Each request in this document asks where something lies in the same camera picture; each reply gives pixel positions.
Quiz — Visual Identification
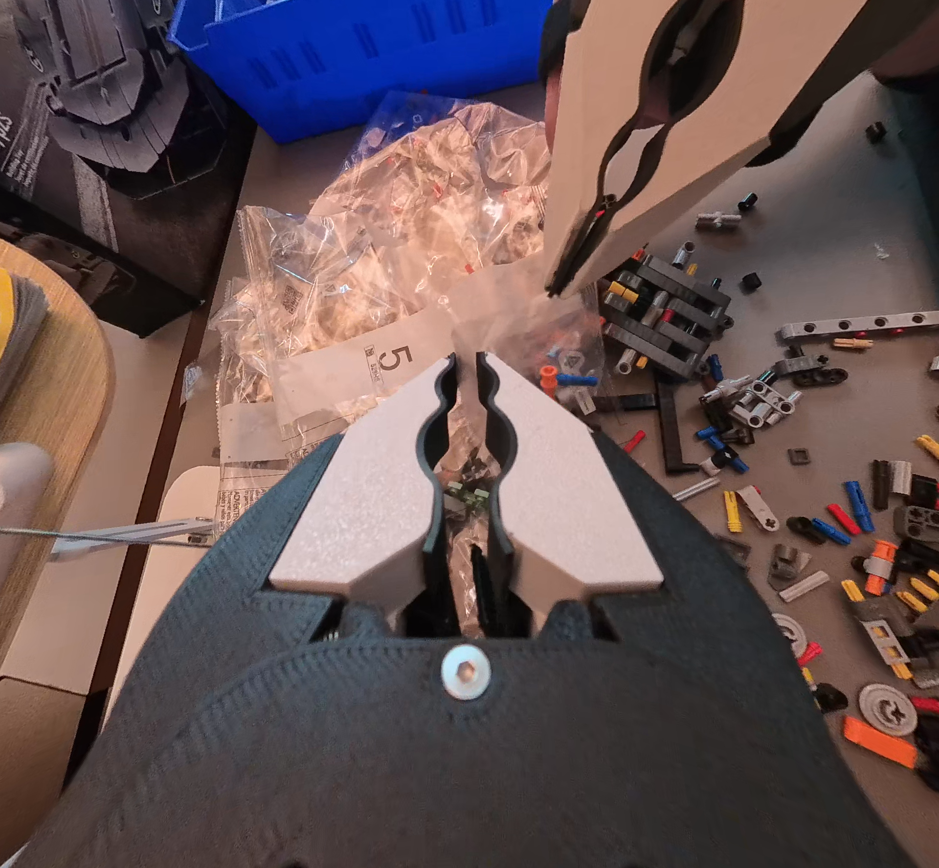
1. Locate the clear bag with warning print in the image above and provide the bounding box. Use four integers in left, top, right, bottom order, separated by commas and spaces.
216, 399, 347, 540

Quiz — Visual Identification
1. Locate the wooden book stand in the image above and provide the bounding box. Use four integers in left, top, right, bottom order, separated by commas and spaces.
0, 241, 223, 636

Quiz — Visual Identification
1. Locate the black L-shaped lego beam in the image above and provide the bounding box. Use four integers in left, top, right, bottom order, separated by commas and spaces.
593, 377, 707, 478

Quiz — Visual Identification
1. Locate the tan cardboard box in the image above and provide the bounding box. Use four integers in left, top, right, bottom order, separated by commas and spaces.
0, 677, 98, 868

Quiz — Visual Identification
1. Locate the small clear lego bag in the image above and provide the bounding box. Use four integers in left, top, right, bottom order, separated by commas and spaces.
439, 289, 611, 634

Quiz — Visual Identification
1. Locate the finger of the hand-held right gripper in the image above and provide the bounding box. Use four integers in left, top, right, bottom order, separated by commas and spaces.
561, 0, 901, 297
544, 0, 736, 294

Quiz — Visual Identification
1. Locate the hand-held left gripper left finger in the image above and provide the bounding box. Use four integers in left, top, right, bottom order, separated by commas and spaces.
268, 355, 461, 636

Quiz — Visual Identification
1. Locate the long light grey lego beam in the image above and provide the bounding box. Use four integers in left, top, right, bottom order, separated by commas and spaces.
778, 311, 939, 343

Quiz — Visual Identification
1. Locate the pile of loose lego pieces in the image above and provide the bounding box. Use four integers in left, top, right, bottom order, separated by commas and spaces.
624, 120, 939, 792

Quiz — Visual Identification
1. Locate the dark lego set box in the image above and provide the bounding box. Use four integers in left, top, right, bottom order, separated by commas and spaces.
0, 0, 259, 338

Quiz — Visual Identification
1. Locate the crumpled clear lego bag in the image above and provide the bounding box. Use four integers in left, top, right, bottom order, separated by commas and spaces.
323, 94, 553, 275

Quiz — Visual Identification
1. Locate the yellow-edged instruction booklet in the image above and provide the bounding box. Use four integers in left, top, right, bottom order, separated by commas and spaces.
0, 267, 54, 401

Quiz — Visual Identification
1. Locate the person's right hand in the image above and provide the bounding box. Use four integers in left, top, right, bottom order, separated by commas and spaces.
545, 65, 566, 152

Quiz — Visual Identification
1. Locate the clear bag with number strip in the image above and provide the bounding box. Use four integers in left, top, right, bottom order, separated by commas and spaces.
187, 204, 560, 445

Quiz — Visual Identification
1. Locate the grey lego frame assembly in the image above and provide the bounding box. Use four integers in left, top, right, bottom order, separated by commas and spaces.
602, 245, 736, 379

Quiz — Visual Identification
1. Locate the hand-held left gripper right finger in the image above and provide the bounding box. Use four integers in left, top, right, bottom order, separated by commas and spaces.
475, 352, 666, 636

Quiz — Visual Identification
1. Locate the light grey lego connector cluster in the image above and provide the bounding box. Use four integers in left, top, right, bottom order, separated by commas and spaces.
698, 371, 802, 434

